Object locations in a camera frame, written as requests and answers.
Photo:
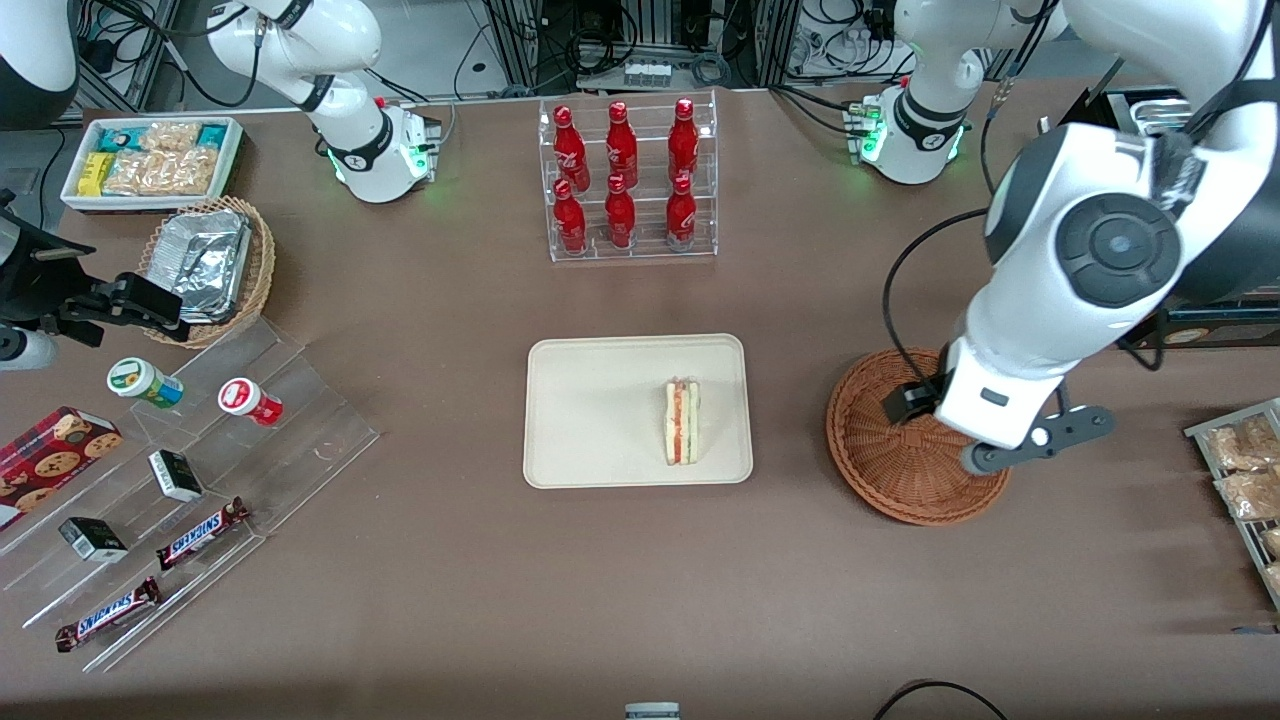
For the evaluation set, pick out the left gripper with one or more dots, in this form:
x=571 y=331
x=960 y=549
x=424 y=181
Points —
x=908 y=400

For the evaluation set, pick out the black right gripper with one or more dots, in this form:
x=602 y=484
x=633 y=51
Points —
x=28 y=283

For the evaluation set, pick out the triangle cut layered sandwich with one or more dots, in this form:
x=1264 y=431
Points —
x=682 y=425

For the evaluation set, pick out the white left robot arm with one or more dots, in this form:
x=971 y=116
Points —
x=1040 y=170

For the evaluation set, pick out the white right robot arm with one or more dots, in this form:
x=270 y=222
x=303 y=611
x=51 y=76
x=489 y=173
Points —
x=350 y=150

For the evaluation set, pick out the light wicker basket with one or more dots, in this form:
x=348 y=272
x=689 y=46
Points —
x=260 y=270

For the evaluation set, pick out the brown round wicker basket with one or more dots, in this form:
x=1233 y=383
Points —
x=890 y=470

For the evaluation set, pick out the tray of packaged snacks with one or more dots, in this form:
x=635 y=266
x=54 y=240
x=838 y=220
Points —
x=1200 y=432

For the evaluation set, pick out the cream rectangular serving tray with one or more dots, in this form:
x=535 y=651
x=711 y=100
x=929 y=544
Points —
x=600 y=420

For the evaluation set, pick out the silver foil wrapped packet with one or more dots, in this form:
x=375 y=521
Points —
x=205 y=260

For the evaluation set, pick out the green lid sunflower cup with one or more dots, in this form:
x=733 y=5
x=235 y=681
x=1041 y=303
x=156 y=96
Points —
x=135 y=378

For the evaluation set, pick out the clear bag of crackers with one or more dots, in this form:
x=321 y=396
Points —
x=135 y=175
x=190 y=172
x=170 y=135

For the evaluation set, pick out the red lid yogurt cup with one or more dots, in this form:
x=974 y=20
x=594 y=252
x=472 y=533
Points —
x=245 y=398

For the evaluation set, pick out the yellow snack packet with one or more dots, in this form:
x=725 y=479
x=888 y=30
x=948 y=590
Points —
x=95 y=173

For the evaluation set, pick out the white plastic snack bin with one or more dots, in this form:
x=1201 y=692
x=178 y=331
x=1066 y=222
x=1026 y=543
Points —
x=235 y=160

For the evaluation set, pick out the teal snack packet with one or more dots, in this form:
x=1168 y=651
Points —
x=212 y=134
x=118 y=138

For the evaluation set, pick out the small black carton box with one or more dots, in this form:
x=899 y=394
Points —
x=92 y=540
x=176 y=476

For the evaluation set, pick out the red chocolate chip cookie box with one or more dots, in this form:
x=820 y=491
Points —
x=50 y=460

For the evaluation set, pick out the clear acrylic tiered display stand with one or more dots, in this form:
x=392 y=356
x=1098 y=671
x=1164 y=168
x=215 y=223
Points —
x=290 y=450

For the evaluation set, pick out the clear bag of nut snacks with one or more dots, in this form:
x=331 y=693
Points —
x=1240 y=445
x=1271 y=542
x=1274 y=580
x=1250 y=495

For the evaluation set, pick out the black food warmer appliance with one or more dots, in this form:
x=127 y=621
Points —
x=1220 y=335

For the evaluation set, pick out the Snickers chocolate bar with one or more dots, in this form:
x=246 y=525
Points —
x=200 y=533
x=105 y=613

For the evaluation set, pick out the small blue object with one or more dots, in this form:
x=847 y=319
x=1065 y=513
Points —
x=1255 y=630

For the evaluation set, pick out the stainless steel food pan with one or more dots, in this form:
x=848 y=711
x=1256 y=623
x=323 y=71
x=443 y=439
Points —
x=1160 y=110

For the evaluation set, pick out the red cola bottle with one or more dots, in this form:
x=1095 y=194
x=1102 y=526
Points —
x=683 y=142
x=569 y=150
x=620 y=218
x=621 y=148
x=570 y=222
x=681 y=216

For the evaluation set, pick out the clear acrylic bottle rack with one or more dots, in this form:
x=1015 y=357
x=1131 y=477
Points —
x=645 y=250

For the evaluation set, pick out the grey white capped object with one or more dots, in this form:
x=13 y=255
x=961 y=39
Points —
x=652 y=712

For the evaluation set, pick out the grey power strip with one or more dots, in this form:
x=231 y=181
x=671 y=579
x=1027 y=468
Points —
x=647 y=73

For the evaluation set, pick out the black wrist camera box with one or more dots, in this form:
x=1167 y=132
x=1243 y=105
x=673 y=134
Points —
x=912 y=400

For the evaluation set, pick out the metal equipment rack frame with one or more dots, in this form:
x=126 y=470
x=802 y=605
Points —
x=520 y=60

